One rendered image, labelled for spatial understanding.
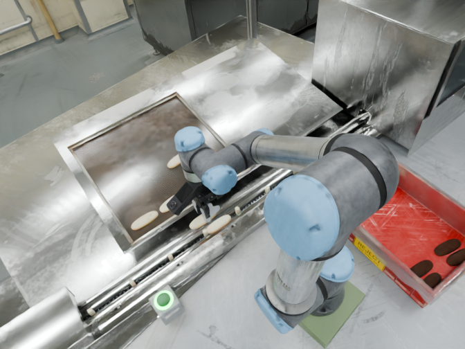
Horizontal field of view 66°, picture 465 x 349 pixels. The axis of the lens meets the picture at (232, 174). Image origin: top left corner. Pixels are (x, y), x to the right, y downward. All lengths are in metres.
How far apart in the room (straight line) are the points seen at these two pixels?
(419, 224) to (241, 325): 0.68
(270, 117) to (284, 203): 1.03
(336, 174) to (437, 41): 0.84
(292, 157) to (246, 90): 0.91
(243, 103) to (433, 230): 0.86
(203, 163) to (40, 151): 1.09
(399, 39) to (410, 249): 0.68
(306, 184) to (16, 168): 1.49
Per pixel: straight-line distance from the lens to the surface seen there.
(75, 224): 1.46
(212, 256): 1.18
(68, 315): 1.17
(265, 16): 3.31
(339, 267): 0.91
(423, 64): 1.34
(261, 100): 1.57
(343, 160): 0.54
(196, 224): 1.16
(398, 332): 1.18
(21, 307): 1.39
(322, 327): 1.10
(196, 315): 1.15
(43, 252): 1.45
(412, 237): 1.32
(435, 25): 1.34
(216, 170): 0.83
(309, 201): 0.48
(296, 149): 0.72
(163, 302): 1.09
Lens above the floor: 1.89
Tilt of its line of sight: 49 degrees down
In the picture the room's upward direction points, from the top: 8 degrees counter-clockwise
